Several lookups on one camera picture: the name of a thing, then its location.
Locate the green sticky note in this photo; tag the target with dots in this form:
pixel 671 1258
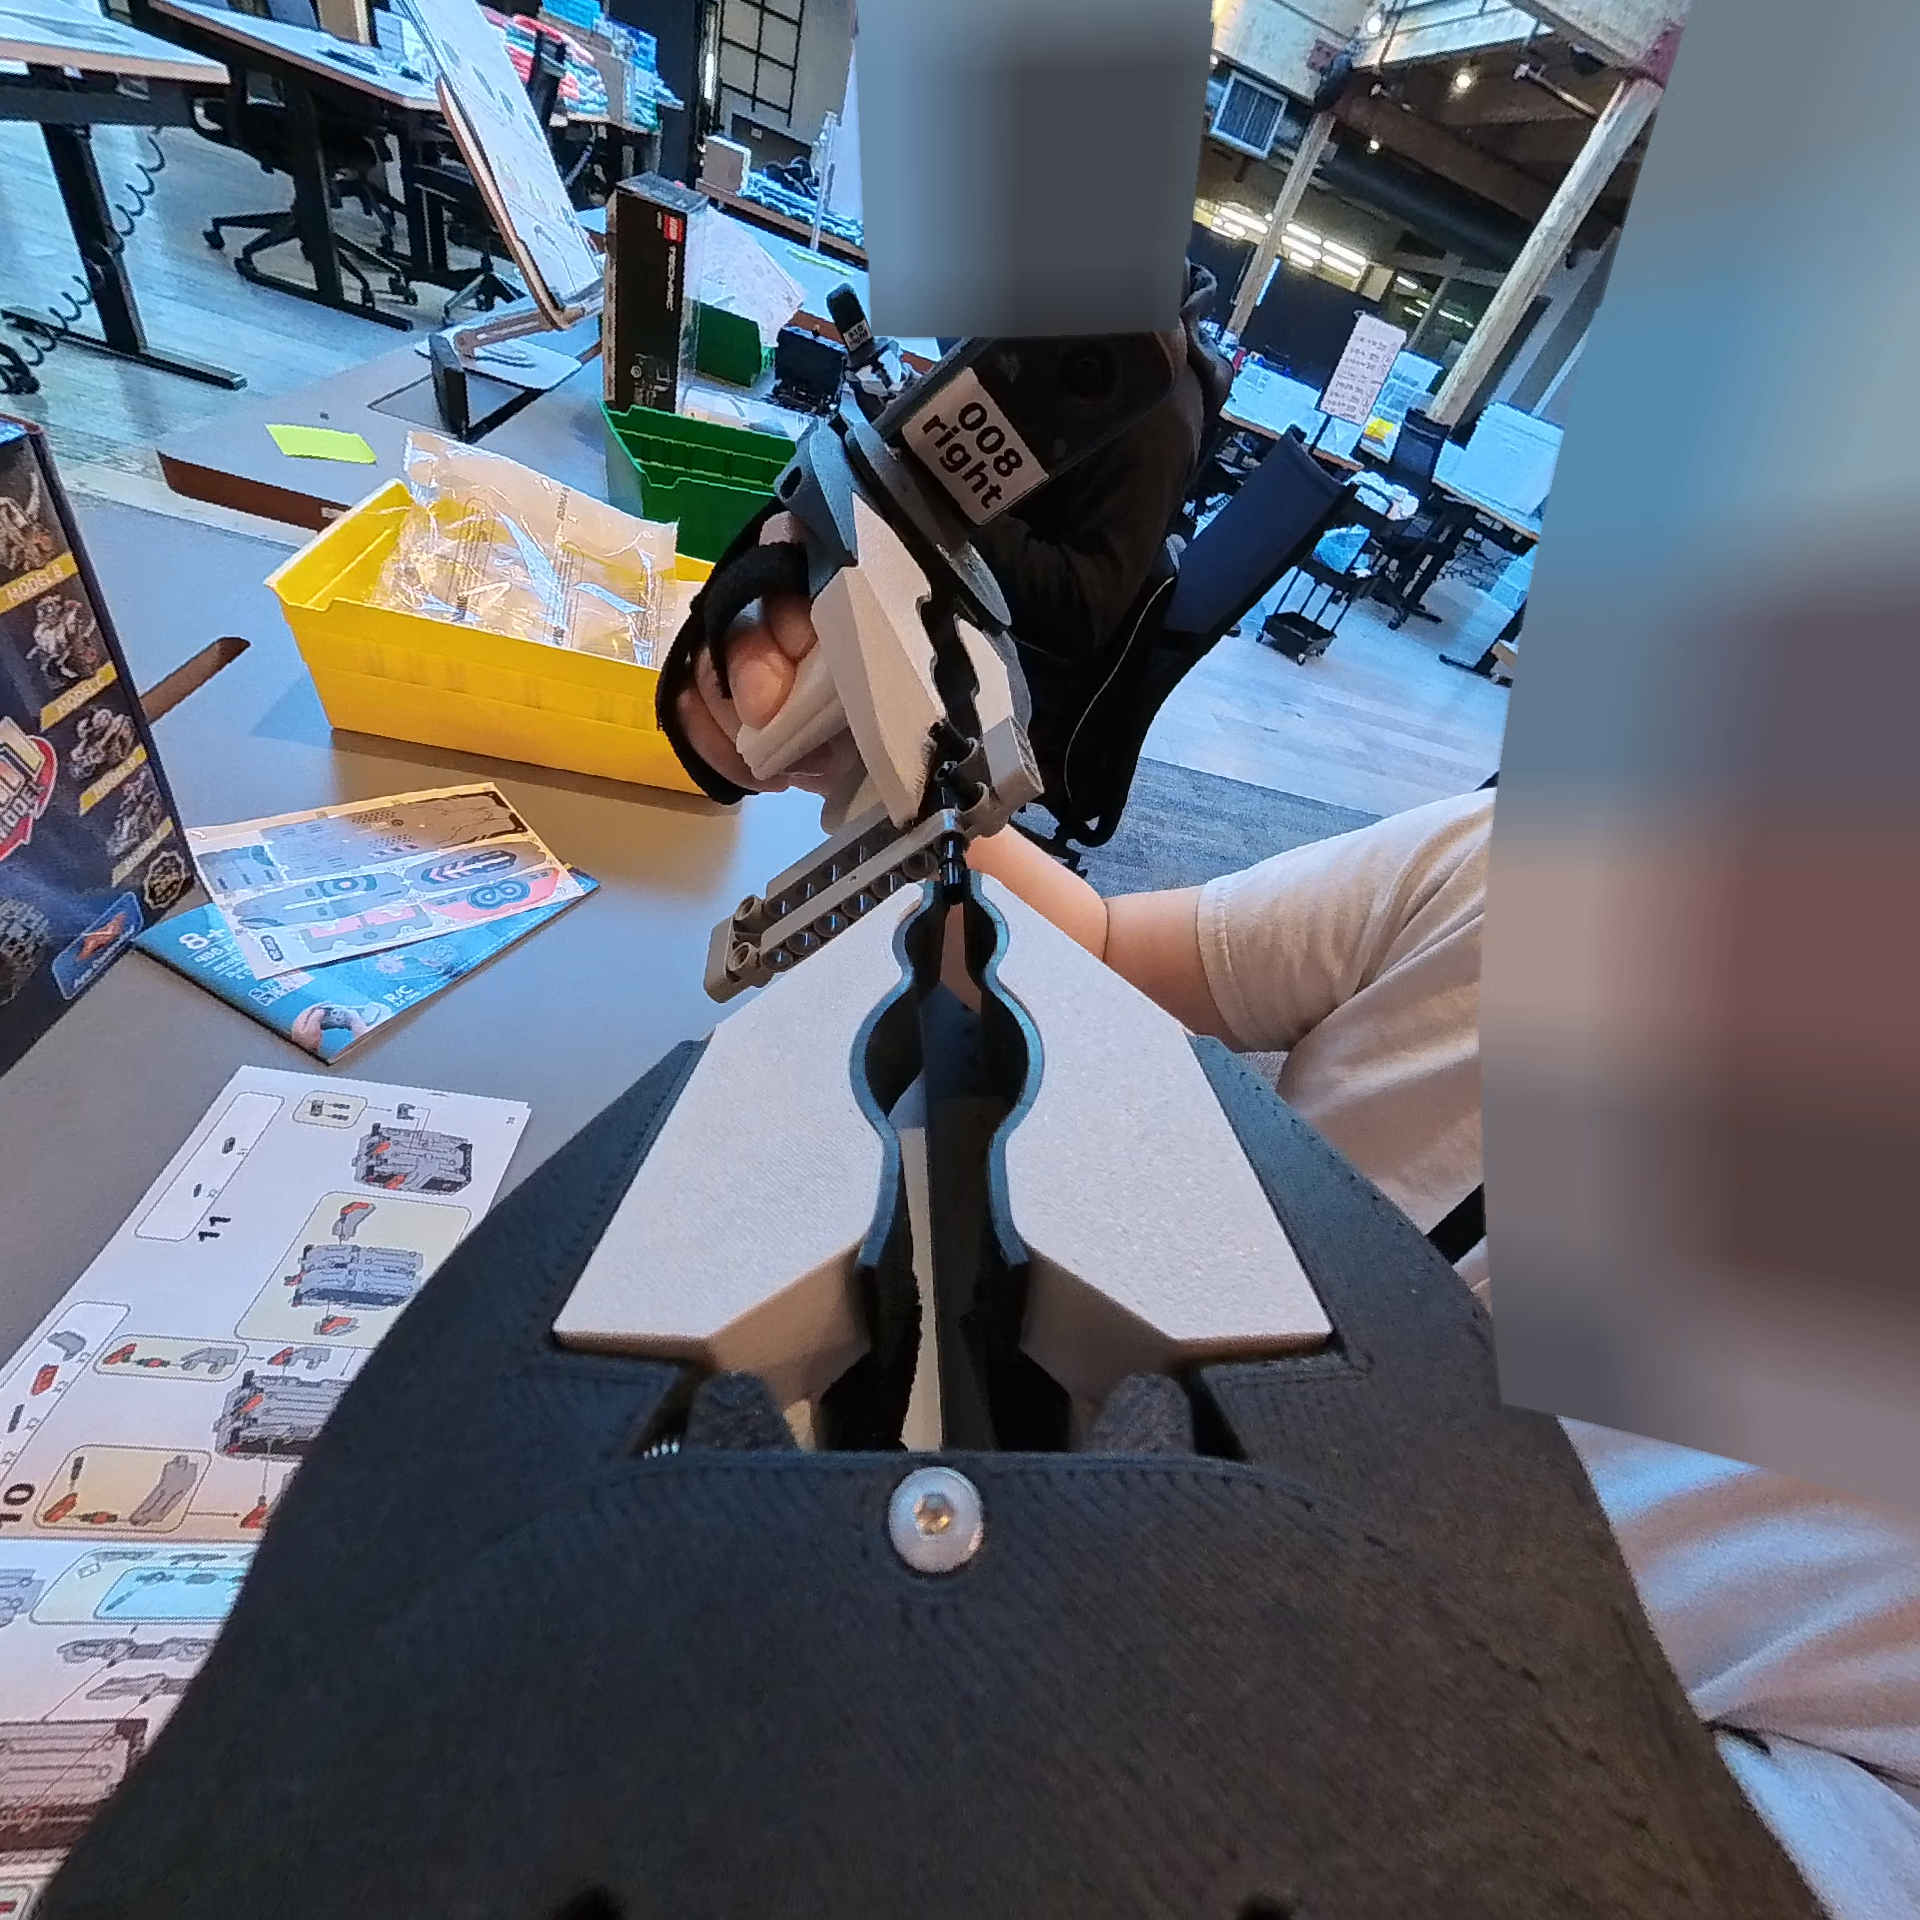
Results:
pixel 320 440

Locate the person's right forearm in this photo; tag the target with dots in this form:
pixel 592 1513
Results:
pixel 1080 915

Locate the yellow plastic bin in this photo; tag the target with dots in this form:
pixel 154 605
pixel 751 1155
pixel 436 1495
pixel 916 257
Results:
pixel 450 707

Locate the grey office desk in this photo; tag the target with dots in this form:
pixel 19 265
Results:
pixel 225 429

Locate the wooden office desk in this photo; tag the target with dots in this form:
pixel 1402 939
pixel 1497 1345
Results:
pixel 92 47

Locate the wooden support post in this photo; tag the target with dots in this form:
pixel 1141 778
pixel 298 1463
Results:
pixel 1544 225

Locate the blue booklet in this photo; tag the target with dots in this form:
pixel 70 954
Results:
pixel 301 1007

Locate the grey bent toy beam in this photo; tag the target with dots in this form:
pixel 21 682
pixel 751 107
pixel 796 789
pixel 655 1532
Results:
pixel 735 960

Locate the sticker sheet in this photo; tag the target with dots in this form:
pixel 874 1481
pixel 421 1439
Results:
pixel 374 871

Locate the black office chair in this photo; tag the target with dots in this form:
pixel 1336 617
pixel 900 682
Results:
pixel 323 179

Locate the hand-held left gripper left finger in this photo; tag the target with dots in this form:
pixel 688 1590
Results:
pixel 720 1202

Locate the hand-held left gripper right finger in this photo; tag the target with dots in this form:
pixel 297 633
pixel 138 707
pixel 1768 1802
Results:
pixel 1171 1186

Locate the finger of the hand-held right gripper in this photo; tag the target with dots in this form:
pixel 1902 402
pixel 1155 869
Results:
pixel 884 660
pixel 988 683

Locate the black toy box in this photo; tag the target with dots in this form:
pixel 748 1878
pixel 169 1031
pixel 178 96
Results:
pixel 653 302

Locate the white board on wooden stand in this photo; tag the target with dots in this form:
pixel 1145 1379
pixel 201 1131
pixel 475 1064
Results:
pixel 502 151

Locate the black toy connector pin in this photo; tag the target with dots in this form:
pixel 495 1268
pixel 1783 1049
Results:
pixel 950 778
pixel 957 874

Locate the open building instruction booklet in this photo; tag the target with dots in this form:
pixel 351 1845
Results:
pixel 180 1202

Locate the person's right hand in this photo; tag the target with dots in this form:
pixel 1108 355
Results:
pixel 751 690

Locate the black utility cart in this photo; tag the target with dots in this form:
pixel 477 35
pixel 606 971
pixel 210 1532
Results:
pixel 1302 615

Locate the dark blue robot kit box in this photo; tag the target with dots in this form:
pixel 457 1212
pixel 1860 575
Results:
pixel 75 752

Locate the green plastic bin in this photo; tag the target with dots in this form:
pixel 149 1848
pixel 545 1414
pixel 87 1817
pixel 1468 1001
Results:
pixel 728 338
pixel 689 466

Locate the clear plastic bags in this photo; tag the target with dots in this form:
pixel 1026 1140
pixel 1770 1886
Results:
pixel 510 557

